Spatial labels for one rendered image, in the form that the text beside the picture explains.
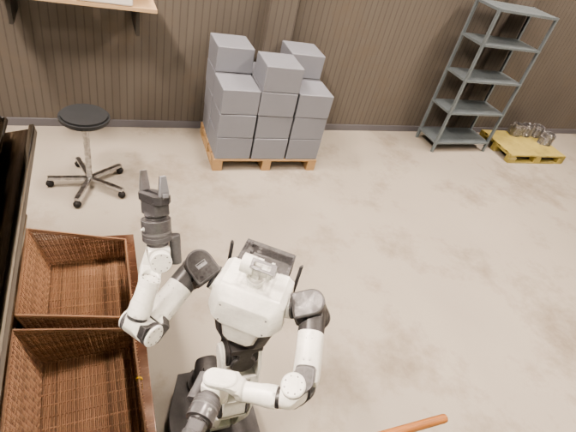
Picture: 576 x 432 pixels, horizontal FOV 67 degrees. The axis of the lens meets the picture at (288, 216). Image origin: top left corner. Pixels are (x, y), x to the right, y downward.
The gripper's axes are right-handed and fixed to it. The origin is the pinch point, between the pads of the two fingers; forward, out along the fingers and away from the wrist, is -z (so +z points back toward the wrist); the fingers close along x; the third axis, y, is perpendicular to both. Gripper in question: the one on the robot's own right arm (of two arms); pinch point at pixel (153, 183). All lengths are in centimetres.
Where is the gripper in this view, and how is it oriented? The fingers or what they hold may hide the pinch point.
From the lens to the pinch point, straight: 134.9
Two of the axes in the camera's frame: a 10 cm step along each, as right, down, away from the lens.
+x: 7.3, 2.3, -6.5
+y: -6.9, 2.1, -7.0
